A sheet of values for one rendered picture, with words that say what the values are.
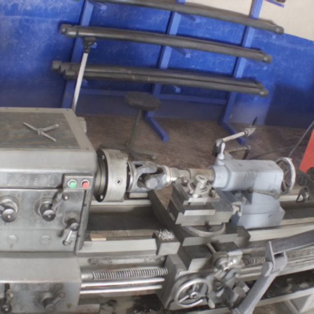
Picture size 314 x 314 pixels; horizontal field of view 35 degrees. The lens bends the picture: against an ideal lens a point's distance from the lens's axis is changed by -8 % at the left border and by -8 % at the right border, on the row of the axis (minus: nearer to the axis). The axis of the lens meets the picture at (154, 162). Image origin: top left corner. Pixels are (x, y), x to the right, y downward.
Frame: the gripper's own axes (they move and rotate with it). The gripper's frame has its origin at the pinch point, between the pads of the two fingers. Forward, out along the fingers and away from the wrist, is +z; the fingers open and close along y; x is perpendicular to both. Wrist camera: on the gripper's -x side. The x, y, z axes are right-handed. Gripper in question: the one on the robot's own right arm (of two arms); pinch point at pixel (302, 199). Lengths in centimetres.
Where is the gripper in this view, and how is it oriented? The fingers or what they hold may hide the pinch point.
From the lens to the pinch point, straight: 253.9
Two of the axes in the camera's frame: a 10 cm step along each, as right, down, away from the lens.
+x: 3.3, 8.7, -3.7
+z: -4.6, 4.9, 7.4
